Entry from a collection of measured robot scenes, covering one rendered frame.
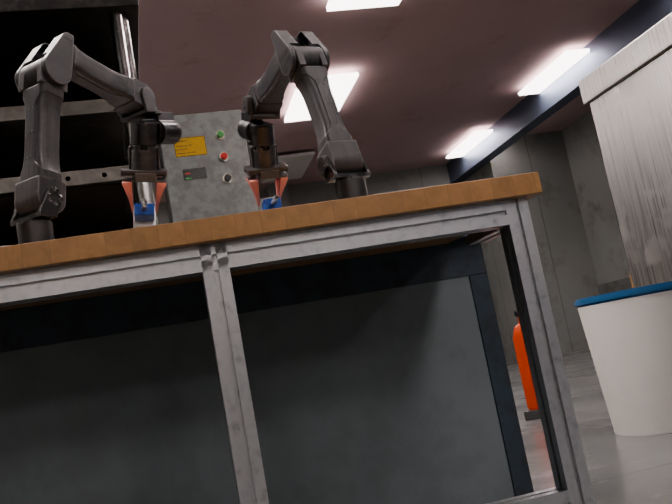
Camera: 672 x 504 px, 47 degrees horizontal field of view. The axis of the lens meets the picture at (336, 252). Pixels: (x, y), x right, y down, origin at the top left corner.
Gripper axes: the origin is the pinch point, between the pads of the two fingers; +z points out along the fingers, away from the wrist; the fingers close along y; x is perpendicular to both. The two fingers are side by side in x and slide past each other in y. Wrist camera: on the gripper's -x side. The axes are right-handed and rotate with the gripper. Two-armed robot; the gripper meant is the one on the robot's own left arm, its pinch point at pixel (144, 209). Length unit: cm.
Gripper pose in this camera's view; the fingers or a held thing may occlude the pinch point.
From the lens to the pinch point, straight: 181.0
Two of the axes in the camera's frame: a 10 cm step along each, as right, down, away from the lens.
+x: 2.3, 1.8, -9.5
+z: -0.3, 9.8, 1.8
